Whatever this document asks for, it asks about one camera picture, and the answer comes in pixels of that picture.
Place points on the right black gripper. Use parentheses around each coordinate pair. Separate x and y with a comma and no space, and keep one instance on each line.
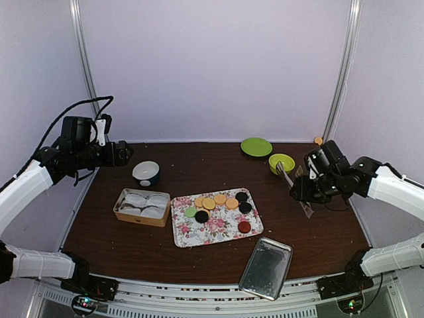
(302,191)

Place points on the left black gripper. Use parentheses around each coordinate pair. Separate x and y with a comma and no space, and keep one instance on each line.
(122,159)

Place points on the metal tongs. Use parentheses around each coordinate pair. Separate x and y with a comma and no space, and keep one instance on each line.
(282,173)

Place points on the beige cookie tin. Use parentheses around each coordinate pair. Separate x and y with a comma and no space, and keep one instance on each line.
(143,207)

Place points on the tan biscuit cookie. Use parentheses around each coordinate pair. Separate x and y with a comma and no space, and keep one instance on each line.
(208,203)
(199,202)
(232,203)
(220,199)

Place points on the black sandwich cookie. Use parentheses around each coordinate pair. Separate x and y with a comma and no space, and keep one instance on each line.
(241,196)
(202,216)
(245,207)

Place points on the floral rectangular tray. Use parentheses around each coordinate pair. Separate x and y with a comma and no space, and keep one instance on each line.
(222,225)

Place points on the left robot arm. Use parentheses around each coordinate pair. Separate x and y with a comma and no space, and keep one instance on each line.
(82,145)

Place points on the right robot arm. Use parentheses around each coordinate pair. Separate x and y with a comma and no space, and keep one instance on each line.
(330,174)

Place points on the green bowl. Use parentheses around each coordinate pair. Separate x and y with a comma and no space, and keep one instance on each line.
(287,161)

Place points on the white and dark bowl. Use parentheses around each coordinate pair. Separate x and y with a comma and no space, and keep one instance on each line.
(146,173)

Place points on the green plate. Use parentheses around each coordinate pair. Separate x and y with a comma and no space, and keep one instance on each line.
(256,147)

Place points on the silver metal tin lid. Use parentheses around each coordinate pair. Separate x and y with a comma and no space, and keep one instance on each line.
(267,269)

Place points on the green cookie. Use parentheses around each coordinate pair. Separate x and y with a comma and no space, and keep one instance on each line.
(190,212)

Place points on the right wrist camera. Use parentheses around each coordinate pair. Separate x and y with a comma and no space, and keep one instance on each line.
(313,172)

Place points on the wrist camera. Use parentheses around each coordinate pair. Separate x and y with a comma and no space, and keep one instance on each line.
(101,129)
(313,172)

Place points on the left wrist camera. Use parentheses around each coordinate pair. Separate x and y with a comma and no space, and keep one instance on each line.
(101,129)

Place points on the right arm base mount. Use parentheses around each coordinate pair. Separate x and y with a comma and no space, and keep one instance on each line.
(352,280)

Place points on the front aluminium rail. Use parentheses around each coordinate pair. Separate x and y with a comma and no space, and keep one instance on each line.
(298,298)

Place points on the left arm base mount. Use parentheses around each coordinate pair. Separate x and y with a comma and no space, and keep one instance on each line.
(92,285)

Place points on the left aluminium frame post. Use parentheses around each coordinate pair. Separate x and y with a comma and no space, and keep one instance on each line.
(77,23)

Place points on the aluminium frame post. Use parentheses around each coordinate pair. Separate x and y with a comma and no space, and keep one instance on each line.
(77,23)
(344,70)

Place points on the right aluminium frame post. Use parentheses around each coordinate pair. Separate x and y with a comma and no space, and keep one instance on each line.
(344,70)

